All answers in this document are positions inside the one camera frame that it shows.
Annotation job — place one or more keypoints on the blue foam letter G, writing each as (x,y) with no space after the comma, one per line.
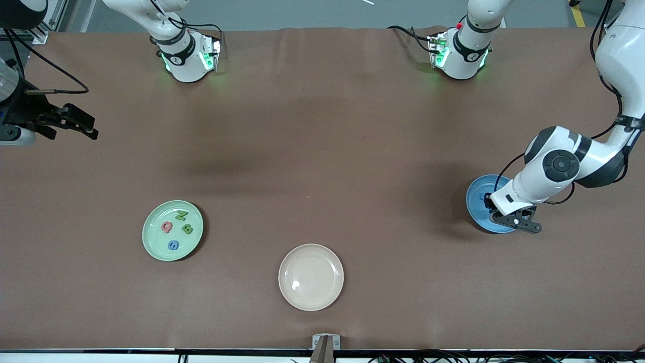
(170,246)

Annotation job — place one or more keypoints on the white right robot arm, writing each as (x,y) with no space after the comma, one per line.
(186,60)

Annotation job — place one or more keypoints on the aluminium frame profile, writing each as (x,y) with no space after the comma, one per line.
(55,15)

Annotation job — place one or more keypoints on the green plate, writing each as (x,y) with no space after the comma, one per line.
(156,242)

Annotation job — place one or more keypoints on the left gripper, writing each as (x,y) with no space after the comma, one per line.
(488,203)

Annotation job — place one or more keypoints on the green foam letter B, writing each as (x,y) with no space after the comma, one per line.
(186,229)

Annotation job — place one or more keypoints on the green foam letter N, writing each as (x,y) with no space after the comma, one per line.
(182,216)

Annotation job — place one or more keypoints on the blue plate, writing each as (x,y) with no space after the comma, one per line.
(476,201)

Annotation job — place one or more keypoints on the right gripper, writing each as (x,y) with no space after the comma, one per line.
(27,112)

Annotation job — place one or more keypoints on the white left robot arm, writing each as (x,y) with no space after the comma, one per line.
(620,55)

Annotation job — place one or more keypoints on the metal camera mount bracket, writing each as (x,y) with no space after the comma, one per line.
(326,343)

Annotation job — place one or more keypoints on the brown table cover mat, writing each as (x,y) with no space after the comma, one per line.
(352,302)

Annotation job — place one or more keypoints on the beige plate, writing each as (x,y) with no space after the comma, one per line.
(311,277)

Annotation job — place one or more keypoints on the red foam letter Q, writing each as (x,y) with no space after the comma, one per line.
(164,227)

